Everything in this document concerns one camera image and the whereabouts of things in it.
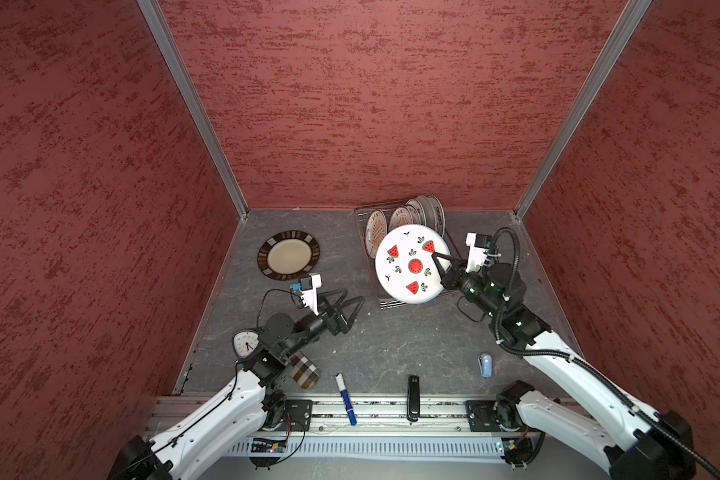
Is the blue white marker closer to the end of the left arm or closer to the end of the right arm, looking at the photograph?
the end of the left arm

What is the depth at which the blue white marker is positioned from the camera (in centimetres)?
75

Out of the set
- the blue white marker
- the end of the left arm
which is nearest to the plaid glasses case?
the blue white marker

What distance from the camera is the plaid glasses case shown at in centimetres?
79

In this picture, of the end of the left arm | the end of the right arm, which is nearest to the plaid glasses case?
the end of the left arm

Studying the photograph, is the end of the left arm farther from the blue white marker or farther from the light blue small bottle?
the light blue small bottle

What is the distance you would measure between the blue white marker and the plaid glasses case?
6cm
